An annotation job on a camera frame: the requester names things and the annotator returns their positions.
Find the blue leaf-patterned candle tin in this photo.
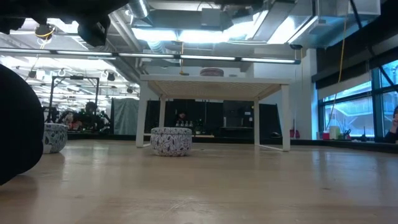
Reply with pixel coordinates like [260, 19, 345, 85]
[42, 123, 68, 154]

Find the grey fabric cover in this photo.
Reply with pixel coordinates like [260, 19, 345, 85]
[111, 98, 140, 136]

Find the purple floral candle tin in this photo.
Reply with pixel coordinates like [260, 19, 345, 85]
[150, 126, 193, 157]

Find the white perforated shelf riser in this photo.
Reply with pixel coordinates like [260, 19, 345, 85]
[135, 73, 292, 152]

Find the tall black candlestick holder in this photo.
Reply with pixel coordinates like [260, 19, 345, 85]
[0, 63, 45, 187]

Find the black and yellow cord reel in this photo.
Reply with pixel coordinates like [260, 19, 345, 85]
[34, 24, 56, 41]

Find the silver round air duct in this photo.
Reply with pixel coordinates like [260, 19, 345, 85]
[126, 0, 150, 19]

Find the black partition wall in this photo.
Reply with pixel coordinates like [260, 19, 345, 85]
[145, 98, 282, 139]

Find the person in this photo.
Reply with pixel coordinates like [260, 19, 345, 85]
[73, 101, 109, 131]
[384, 105, 398, 144]
[175, 111, 190, 126]

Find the long ceiling light bar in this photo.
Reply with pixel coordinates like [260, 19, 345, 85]
[0, 47, 302, 65]

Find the black aluminium table frame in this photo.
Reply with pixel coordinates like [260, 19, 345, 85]
[67, 133, 398, 154]

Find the pink patterned candle tin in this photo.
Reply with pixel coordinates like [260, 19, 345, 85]
[200, 67, 224, 77]

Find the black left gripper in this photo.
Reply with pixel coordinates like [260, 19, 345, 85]
[26, 0, 131, 47]

